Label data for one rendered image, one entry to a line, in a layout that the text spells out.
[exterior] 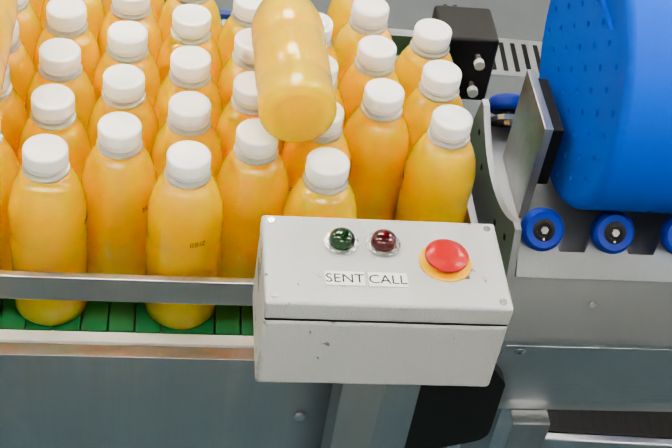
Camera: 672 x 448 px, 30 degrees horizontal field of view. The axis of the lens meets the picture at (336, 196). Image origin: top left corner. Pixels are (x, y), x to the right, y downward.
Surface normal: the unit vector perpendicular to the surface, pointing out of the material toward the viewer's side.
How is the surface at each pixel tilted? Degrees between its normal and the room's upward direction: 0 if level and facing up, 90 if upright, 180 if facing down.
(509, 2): 0
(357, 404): 90
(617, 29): 90
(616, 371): 110
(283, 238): 0
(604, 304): 70
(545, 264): 52
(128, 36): 0
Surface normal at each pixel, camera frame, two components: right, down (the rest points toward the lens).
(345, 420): 0.07, 0.68
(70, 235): 0.64, 0.58
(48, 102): 0.12, -0.73
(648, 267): 0.13, 0.08
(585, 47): -0.99, -0.04
